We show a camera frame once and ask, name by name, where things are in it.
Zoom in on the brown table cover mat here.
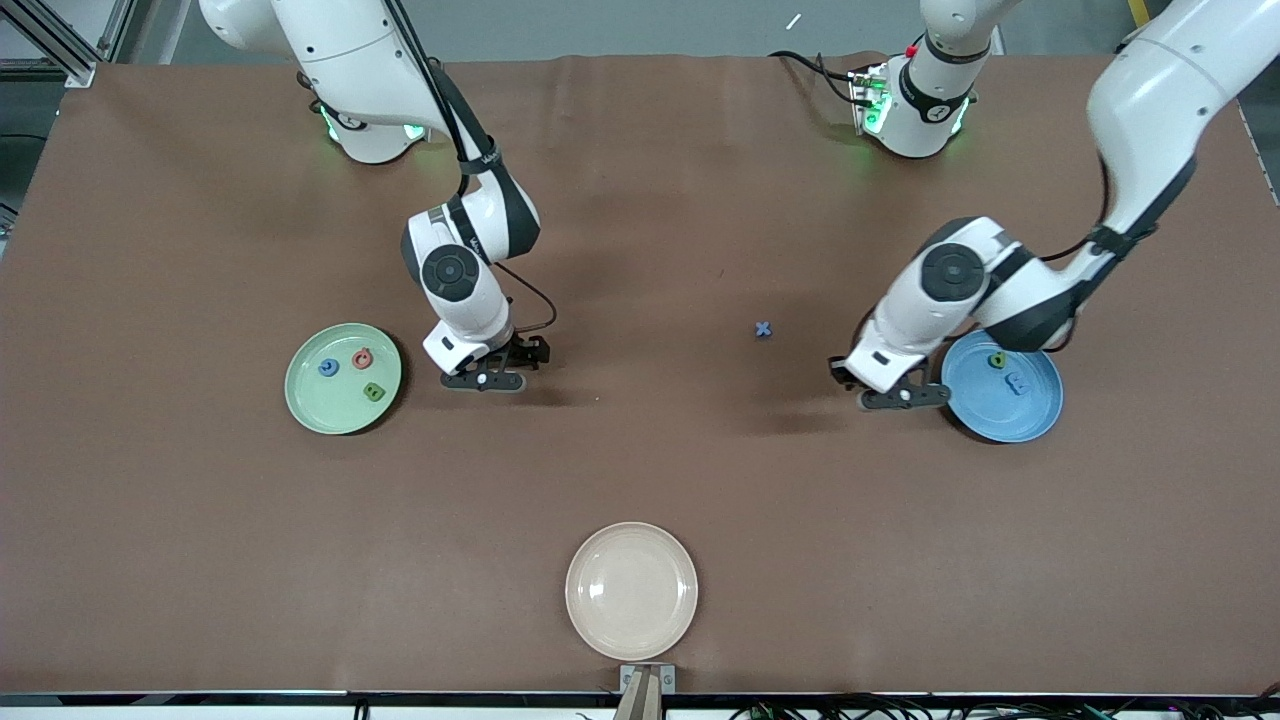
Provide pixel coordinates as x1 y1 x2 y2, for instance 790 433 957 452
0 52 1280 696

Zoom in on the blue plate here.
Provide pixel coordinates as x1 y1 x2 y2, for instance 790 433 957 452
940 330 1065 444

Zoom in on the pale green plate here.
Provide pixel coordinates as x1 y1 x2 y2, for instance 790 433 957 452
284 322 403 436

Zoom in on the beige plate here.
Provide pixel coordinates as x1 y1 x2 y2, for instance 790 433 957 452
565 522 699 661

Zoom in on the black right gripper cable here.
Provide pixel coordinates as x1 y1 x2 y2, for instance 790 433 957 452
385 0 558 339

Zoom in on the black arm base cable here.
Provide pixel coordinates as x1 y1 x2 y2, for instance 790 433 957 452
768 50 863 106

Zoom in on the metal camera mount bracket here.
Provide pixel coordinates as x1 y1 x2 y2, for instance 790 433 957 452
618 663 677 720

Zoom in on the aluminium frame post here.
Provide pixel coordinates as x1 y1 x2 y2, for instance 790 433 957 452
0 0 138 89

